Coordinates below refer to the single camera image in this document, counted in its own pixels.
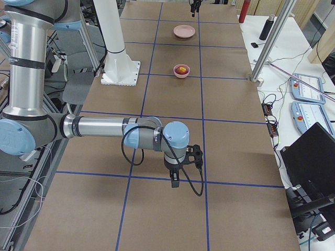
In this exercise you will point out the white pedestal column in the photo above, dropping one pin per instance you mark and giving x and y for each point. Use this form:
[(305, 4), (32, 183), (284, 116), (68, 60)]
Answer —
[(119, 68)]

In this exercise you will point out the aluminium frame post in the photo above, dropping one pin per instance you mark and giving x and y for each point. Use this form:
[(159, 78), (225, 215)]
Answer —
[(273, 36)]

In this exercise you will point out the black laptop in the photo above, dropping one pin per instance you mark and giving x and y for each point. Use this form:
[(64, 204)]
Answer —
[(311, 159)]

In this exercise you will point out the pink bowl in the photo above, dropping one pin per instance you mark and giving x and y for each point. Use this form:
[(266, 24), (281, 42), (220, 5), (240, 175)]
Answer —
[(178, 75)]

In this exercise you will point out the red bottle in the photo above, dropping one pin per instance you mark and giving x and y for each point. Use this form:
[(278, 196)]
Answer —
[(244, 11)]

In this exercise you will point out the orange black power strip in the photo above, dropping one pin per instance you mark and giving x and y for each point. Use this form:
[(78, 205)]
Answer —
[(271, 120)]

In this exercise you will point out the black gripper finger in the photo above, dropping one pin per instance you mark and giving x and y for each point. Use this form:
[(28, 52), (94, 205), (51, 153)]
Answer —
[(193, 9)]

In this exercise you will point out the blue teach pendant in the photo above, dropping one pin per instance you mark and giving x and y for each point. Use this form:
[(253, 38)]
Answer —
[(306, 114), (304, 93)]

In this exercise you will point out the lower blue teach pendant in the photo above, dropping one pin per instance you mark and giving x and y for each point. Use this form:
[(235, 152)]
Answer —
[(306, 114)]

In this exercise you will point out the small black square device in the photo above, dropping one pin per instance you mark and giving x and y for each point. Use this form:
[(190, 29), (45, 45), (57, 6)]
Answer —
[(254, 45)]

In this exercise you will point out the black water bottle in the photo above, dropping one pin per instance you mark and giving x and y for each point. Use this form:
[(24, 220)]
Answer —
[(267, 27)]

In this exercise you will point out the upper blue teach pendant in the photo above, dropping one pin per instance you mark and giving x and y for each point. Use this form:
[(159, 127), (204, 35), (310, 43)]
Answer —
[(304, 93)]

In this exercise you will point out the red yellow apple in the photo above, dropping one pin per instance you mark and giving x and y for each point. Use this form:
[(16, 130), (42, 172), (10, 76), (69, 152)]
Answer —
[(181, 70)]

